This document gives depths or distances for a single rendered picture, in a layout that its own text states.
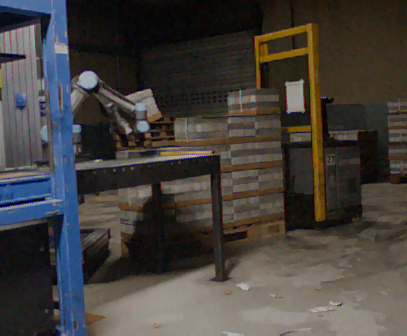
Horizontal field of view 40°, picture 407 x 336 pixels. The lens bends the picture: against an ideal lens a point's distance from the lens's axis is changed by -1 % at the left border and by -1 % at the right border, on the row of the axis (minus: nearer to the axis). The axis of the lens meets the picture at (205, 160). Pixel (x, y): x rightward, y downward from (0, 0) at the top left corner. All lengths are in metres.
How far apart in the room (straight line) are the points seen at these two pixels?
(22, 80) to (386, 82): 7.70
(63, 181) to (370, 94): 8.82
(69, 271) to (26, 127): 1.85
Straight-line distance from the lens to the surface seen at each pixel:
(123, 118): 4.00
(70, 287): 2.44
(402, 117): 8.87
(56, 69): 2.37
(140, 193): 4.19
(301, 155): 5.42
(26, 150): 4.08
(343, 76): 10.94
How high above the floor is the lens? 0.95
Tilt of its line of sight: 3 degrees down
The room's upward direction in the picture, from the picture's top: 3 degrees counter-clockwise
